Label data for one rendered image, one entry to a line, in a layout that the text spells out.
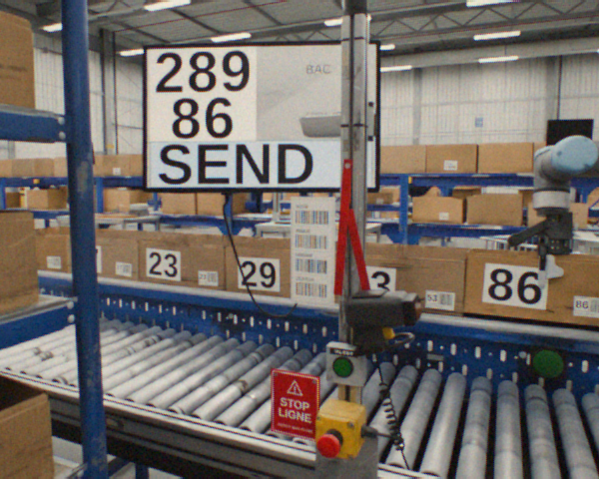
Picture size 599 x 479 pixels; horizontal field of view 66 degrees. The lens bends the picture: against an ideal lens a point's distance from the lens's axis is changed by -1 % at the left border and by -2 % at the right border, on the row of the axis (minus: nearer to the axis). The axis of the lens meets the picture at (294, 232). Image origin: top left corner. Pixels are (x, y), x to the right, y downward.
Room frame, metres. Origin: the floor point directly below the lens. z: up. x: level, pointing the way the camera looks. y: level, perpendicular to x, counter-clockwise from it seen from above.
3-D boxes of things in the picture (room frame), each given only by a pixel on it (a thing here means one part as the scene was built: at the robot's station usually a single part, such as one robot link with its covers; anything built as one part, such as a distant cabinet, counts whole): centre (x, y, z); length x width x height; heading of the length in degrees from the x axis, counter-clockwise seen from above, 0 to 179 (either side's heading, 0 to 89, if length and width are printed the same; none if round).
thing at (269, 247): (1.68, 0.00, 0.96); 0.39 x 0.29 x 0.17; 65
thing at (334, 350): (0.80, -0.09, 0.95); 0.07 x 0.03 x 0.07; 66
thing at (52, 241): (2.16, 1.08, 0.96); 0.39 x 0.29 x 0.17; 67
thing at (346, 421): (0.76, -0.11, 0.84); 0.15 x 0.09 x 0.07; 66
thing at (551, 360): (1.15, -0.65, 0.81); 0.07 x 0.01 x 0.07; 66
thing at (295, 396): (0.84, -0.03, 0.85); 0.16 x 0.01 x 0.13; 66
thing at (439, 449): (1.02, -0.35, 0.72); 0.52 x 0.05 x 0.05; 156
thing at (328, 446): (0.74, -0.06, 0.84); 0.04 x 0.04 x 0.04; 66
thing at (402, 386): (1.07, -0.23, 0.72); 0.52 x 0.05 x 0.05; 156
